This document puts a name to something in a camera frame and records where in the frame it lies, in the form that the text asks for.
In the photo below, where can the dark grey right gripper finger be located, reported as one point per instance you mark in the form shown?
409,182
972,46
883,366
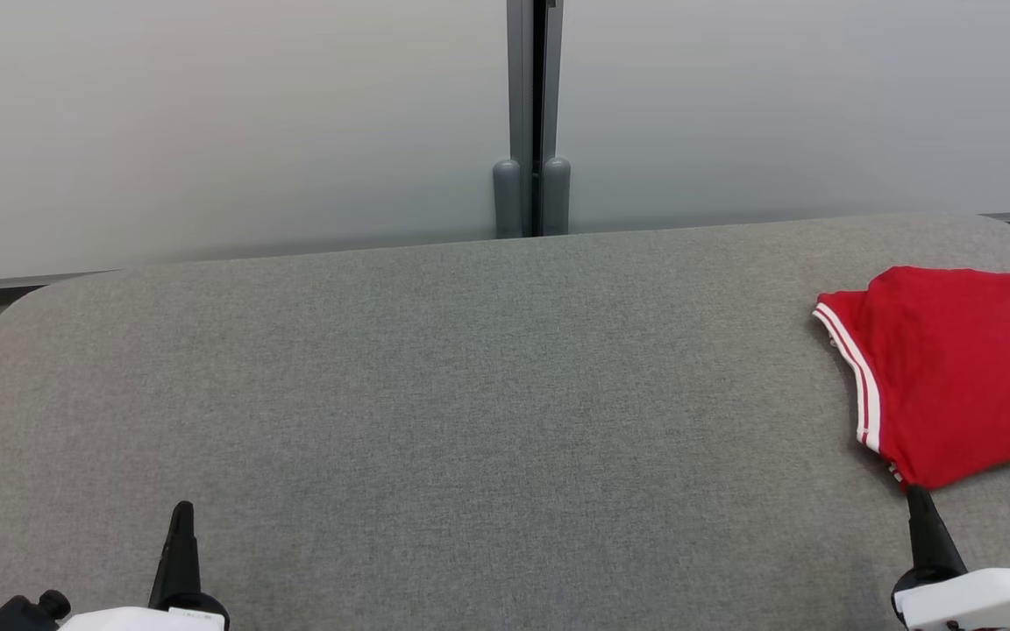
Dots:
930,543

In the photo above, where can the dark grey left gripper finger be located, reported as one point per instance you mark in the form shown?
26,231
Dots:
179,561

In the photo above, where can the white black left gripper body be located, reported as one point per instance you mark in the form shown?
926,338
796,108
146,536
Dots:
172,618

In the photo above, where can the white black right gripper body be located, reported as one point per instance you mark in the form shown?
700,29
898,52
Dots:
987,600

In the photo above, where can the red and white jersey shirt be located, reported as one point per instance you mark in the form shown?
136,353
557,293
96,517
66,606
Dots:
952,377

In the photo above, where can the grey cylindrical post foot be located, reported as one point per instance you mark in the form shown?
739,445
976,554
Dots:
507,202
556,200

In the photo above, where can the grey partition post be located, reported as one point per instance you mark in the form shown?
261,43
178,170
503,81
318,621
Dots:
520,79

